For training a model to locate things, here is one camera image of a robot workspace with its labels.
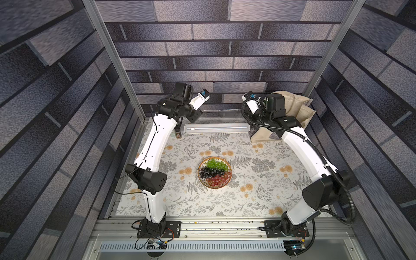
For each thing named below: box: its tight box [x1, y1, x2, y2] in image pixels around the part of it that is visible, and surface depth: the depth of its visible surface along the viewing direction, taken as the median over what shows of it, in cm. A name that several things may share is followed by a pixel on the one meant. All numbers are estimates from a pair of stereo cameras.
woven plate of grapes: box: [197, 156, 233, 190], surface depth 89 cm
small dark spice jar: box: [173, 126, 182, 140], surface depth 106 cm
